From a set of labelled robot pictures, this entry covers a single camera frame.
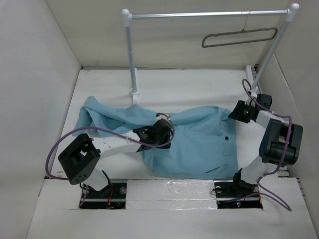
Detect light blue trousers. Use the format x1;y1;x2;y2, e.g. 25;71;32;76
75;96;238;180

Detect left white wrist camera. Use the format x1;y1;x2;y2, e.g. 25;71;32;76
156;113;171;122

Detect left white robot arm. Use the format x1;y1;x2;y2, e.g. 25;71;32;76
58;117;174;198

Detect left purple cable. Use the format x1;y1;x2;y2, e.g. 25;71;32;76
46;112;176;207

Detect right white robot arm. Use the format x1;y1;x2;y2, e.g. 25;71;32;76
228;94;304;196

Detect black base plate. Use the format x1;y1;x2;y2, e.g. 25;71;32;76
79;180;127;210
211;180;263;209

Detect grey clothes hanger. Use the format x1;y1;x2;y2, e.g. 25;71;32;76
201;12;278;48

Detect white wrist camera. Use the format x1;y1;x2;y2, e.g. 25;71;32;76
156;113;171;122
245;91;258;107

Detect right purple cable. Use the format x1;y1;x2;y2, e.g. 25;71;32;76
241;79;293;212

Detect white metal clothes rack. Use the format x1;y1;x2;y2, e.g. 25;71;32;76
121;3;300;105

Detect purple cable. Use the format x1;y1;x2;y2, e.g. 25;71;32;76
46;112;176;207
241;79;293;212

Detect aluminium rail right side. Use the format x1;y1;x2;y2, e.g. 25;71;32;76
245;65;262;94

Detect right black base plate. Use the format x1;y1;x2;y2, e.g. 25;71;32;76
211;180;263;209

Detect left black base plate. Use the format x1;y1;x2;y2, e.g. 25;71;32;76
79;180;127;210

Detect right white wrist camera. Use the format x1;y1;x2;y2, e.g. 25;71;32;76
245;91;258;107

